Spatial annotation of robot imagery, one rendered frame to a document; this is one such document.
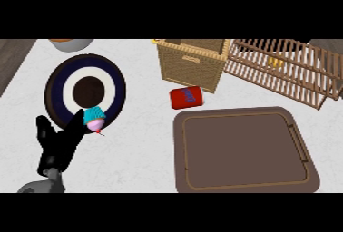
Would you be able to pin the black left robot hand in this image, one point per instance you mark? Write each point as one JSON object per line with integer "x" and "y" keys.
{"x": 57, "y": 145}

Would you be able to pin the wooden slatted tiered shelf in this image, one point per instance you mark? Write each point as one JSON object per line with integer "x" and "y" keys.
{"x": 286, "y": 69}

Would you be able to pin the yellow lemon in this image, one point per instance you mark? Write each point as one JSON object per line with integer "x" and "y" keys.
{"x": 276, "y": 62}

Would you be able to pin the grey bowl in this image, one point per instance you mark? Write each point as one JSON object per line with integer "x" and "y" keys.
{"x": 70, "y": 44}

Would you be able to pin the cupcake with teal wrapper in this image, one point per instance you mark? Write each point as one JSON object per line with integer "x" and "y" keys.
{"x": 96, "y": 118}

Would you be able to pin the red can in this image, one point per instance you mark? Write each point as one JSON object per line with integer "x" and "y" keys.
{"x": 187, "y": 97}

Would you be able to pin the dark blue and white plate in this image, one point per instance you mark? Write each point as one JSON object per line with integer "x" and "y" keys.
{"x": 88, "y": 87}

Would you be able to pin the brown tray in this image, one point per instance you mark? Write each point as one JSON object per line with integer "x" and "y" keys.
{"x": 246, "y": 149}

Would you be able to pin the wicker basket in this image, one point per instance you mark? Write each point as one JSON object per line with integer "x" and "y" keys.
{"x": 193, "y": 63}

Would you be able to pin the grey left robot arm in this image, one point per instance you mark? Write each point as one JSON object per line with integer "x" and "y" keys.
{"x": 45, "y": 184}

